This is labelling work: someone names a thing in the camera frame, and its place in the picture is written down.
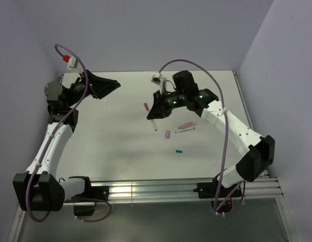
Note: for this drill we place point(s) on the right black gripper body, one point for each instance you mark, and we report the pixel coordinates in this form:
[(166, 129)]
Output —
[(174, 100)]

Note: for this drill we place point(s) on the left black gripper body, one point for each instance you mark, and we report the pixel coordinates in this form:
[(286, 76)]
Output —
[(76, 92)]

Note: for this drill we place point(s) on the white thin pen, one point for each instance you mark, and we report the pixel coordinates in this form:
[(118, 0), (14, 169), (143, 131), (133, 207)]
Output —
[(154, 125)]

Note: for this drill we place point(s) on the pink pen cap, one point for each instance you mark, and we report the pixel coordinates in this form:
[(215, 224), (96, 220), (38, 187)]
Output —
[(146, 106)]

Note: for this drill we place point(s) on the teal thin pen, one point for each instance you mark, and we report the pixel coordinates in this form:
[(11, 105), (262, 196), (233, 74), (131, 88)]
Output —
[(185, 130)]

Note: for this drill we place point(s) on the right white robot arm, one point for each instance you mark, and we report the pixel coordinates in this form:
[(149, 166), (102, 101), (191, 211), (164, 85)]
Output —
[(256, 150)]

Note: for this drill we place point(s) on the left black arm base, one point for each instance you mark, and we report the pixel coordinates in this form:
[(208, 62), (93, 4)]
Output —
[(95, 195)]

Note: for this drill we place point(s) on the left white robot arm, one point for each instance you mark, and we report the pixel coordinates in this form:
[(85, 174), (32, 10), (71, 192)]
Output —
[(37, 189)]

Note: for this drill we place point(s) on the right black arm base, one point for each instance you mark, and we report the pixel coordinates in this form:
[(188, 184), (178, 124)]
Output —
[(207, 190)]

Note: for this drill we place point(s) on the purple marker cap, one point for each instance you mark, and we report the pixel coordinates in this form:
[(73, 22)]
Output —
[(167, 134)]

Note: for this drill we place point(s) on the pink highlighter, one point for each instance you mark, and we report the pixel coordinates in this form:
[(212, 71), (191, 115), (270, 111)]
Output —
[(187, 125)]

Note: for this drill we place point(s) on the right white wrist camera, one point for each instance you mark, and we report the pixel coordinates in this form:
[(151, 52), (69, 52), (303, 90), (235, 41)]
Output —
[(159, 80)]

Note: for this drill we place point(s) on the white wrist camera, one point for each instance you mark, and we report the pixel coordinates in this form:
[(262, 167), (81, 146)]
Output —
[(159, 80), (72, 63)]

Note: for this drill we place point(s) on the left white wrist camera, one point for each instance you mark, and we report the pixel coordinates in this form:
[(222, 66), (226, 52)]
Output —
[(72, 63)]

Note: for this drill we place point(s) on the aluminium rail frame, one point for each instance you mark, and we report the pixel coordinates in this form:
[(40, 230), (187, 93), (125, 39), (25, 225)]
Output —
[(151, 186)]

